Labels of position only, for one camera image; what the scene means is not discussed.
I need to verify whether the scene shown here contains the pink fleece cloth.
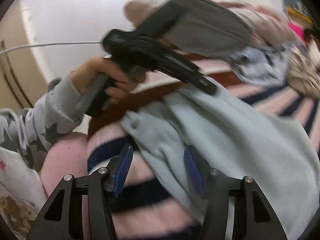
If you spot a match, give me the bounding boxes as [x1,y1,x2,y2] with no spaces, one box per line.
[41,132,88,198]

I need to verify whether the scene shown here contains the grey cloth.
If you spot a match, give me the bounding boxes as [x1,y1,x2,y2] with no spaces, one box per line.
[160,0,255,58]

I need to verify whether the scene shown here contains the striped printed blanket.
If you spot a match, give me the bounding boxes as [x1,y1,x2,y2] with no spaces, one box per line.
[87,52,320,240]

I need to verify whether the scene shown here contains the pink patchwork quilt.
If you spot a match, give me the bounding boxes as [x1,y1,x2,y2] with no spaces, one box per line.
[124,0,303,48]

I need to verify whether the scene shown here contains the white printed cloth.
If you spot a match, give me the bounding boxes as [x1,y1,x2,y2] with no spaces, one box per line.
[0,147,48,238]

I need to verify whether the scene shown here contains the white cable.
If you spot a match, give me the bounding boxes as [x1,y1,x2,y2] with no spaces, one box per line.
[0,41,103,54]

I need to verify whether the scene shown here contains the yellow shelf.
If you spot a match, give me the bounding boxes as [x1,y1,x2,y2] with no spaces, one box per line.
[287,6,311,22]

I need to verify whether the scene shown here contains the beige striped garment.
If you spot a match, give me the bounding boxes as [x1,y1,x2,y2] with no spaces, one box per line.
[285,45,320,98]

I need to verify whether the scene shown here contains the blue striped garment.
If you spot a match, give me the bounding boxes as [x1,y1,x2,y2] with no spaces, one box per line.
[230,42,293,85]

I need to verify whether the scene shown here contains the person's left hand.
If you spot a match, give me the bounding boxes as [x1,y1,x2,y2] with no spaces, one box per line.
[71,55,146,104]

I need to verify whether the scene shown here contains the beige panelled door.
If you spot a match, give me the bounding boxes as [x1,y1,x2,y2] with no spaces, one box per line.
[0,17,48,108]

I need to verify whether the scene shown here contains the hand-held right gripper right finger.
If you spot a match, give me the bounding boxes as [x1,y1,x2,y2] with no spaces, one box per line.
[184,145,288,240]

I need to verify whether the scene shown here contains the pink shopping bag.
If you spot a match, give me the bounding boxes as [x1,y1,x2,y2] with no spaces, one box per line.
[287,21,306,40]

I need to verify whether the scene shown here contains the light blue pants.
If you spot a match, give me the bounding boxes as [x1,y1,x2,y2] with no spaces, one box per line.
[121,77,320,240]

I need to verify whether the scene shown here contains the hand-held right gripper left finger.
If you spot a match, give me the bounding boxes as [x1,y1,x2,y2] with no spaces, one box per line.
[26,144,134,240]

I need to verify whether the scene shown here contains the person's left forearm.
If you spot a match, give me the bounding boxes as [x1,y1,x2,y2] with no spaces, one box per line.
[0,77,85,160]

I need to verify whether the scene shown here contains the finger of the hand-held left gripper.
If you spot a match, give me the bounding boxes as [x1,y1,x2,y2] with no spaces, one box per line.
[157,50,217,96]

